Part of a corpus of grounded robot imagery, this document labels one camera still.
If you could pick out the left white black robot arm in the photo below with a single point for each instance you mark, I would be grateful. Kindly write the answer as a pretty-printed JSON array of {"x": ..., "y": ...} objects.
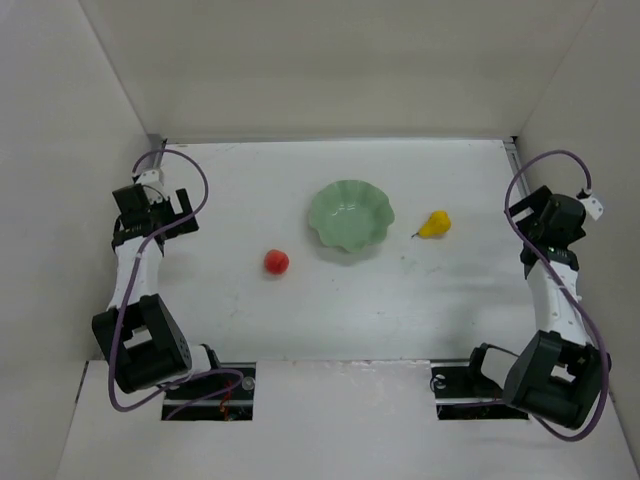
[{"x": 136, "y": 331}]

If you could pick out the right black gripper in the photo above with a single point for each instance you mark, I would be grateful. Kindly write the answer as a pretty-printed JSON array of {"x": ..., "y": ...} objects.
[{"x": 523, "y": 215}]

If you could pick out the left aluminium table rail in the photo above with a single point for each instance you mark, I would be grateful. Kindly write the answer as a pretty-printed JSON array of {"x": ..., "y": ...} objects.
[{"x": 157, "y": 143}]

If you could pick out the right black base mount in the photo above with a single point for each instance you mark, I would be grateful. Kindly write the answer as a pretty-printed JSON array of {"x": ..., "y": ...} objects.
[{"x": 461, "y": 395}]

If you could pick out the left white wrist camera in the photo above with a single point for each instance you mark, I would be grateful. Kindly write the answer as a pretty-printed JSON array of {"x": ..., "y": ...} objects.
[{"x": 152, "y": 183}]

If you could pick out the red fake peach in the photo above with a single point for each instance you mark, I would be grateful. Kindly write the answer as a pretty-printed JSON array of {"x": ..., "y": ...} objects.
[{"x": 276, "y": 262}]

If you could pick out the green scalloped fruit bowl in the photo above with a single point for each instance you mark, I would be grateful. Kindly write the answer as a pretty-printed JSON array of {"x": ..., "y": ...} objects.
[{"x": 351, "y": 215}]

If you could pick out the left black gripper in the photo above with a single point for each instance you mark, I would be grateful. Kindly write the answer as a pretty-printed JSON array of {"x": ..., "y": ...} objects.
[{"x": 176, "y": 220}]

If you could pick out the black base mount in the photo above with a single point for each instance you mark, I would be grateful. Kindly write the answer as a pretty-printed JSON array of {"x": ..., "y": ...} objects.
[
  {"x": 461, "y": 395},
  {"x": 219, "y": 398}
]

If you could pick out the right aluminium table rail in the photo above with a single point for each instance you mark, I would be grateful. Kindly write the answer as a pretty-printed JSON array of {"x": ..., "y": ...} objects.
[{"x": 515, "y": 162}]

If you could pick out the yellow fake pear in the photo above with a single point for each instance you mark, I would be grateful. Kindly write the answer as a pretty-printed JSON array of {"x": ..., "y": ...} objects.
[{"x": 438, "y": 224}]

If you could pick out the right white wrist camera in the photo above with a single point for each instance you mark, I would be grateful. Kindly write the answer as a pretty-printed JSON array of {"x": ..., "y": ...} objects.
[{"x": 593, "y": 207}]

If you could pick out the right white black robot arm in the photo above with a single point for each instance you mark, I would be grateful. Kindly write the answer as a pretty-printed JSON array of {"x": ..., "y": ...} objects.
[{"x": 558, "y": 375}]

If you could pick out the aluminium table rail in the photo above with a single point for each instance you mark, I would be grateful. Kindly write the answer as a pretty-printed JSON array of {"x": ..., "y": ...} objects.
[
  {"x": 157, "y": 143},
  {"x": 515, "y": 162}
]

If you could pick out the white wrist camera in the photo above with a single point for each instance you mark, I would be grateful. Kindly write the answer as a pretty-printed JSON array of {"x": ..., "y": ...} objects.
[
  {"x": 152, "y": 183},
  {"x": 593, "y": 207}
]

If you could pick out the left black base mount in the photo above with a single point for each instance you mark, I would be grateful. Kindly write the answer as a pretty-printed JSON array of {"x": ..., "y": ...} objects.
[{"x": 219, "y": 398}]

